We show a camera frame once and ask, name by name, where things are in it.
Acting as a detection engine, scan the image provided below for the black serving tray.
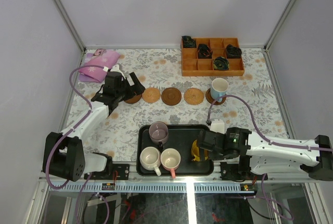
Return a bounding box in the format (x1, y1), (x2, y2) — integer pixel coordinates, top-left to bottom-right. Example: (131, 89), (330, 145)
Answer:
(137, 125), (214, 175)

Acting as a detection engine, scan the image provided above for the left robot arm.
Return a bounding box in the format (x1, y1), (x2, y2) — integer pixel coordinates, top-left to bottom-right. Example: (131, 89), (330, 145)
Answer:
(43, 71), (145, 182)

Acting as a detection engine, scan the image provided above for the woven rattan coaster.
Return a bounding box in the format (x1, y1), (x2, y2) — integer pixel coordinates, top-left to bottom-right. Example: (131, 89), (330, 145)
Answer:
(142, 87), (161, 103)
(184, 88), (204, 105)

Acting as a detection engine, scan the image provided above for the purple mug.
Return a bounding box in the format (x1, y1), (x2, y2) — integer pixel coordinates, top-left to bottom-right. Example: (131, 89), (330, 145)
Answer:
(148, 121), (169, 150)

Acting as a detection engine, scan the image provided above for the blue mug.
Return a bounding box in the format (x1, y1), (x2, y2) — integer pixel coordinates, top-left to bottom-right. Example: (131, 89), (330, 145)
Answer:
(210, 78), (228, 103)

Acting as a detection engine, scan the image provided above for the yellow mug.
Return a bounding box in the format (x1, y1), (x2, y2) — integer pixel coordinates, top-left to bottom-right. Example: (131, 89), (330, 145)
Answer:
(191, 140), (209, 162)

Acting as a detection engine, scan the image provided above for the dark brown wooden coaster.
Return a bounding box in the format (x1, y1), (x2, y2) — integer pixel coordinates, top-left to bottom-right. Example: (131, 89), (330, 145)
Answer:
(161, 88), (182, 106)
(124, 94), (142, 104)
(206, 89), (226, 105)

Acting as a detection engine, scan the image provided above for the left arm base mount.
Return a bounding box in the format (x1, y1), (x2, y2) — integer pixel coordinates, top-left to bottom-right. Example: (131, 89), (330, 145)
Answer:
(91, 164), (130, 181)

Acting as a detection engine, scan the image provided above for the orange compartment organizer box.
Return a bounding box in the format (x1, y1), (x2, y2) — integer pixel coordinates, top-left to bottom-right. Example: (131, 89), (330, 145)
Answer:
(181, 38), (245, 77)

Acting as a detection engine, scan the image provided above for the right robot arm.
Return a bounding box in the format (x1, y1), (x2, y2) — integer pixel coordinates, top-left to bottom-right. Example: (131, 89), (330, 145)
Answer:
(197, 127), (332, 181)

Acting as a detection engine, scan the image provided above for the cream white mug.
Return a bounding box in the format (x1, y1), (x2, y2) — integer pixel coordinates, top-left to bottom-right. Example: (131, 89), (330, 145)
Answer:
(139, 146), (161, 176)

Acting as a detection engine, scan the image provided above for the pink mug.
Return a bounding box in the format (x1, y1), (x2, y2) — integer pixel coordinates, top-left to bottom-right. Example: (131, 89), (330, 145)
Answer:
(160, 148), (181, 179)

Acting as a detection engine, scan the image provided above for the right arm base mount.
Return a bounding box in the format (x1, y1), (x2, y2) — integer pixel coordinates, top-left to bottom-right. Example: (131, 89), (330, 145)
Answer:
(220, 163), (263, 182)

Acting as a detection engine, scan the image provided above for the pink folded cloth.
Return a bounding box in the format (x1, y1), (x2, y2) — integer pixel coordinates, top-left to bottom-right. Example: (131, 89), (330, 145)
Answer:
(79, 48), (120, 83)

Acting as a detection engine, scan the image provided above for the rolled dark sock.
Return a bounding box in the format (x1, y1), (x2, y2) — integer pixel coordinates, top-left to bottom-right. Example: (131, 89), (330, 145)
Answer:
(197, 43), (213, 59)
(225, 44), (242, 59)
(212, 56), (229, 71)
(182, 35), (197, 48)

